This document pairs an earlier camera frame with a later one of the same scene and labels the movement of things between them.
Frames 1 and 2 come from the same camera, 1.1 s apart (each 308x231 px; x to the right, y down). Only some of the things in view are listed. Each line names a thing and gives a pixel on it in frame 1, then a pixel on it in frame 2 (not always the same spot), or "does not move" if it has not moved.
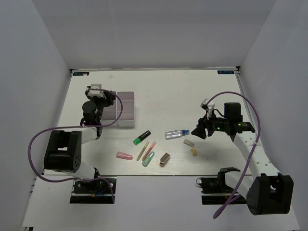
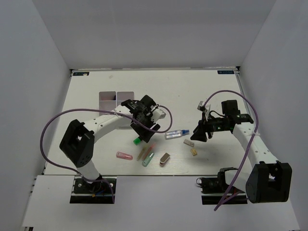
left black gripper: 109,101 → 145,134
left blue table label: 81,73 does not move
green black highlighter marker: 137,140 does not move
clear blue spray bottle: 176,134 does not move
